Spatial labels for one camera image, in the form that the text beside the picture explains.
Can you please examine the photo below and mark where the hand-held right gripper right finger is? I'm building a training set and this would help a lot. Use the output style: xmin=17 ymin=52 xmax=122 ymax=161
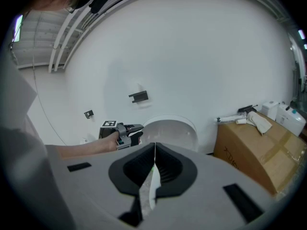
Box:
xmin=154 ymin=142 xmax=277 ymax=225

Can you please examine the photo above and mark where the white toilet with teal label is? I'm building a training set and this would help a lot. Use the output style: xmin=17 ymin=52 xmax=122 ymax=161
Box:
xmin=275 ymin=103 xmax=307 ymax=137

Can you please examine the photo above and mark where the black wall shelf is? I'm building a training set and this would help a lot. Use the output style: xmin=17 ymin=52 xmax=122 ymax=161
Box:
xmin=128 ymin=90 xmax=149 ymax=104

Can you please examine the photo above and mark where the beige cloth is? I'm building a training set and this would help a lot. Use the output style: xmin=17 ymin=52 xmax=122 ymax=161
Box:
xmin=247 ymin=111 xmax=273 ymax=136

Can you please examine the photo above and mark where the black head-worn camera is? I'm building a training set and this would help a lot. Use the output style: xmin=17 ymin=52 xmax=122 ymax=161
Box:
xmin=90 ymin=0 xmax=115 ymax=14

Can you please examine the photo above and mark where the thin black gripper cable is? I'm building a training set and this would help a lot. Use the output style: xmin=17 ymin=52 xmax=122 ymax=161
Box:
xmin=32 ymin=56 xmax=68 ymax=146

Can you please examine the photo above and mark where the white sealant tube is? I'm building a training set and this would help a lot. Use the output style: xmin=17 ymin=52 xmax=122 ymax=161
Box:
xmin=214 ymin=115 xmax=243 ymax=124

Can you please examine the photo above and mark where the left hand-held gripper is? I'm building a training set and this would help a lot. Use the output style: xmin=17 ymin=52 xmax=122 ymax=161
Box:
xmin=99 ymin=120 xmax=145 ymax=151

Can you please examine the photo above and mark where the large cardboard box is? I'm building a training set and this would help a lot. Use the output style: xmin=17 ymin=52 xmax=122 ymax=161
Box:
xmin=213 ymin=111 xmax=307 ymax=196

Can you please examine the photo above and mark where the person's left forearm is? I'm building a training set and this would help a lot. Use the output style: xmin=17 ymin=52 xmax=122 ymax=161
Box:
xmin=57 ymin=131 xmax=120 ymax=160

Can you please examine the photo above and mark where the white tankless toilet bowl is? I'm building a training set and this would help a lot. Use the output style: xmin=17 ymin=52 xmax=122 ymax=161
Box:
xmin=148 ymin=163 xmax=162 ymax=211

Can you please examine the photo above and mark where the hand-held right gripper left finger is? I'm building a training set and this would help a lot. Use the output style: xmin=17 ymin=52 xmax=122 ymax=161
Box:
xmin=55 ymin=142 xmax=156 ymax=228

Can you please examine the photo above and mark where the black caulking tool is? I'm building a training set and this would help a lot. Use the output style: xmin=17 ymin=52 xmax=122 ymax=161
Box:
xmin=237 ymin=104 xmax=259 ymax=114

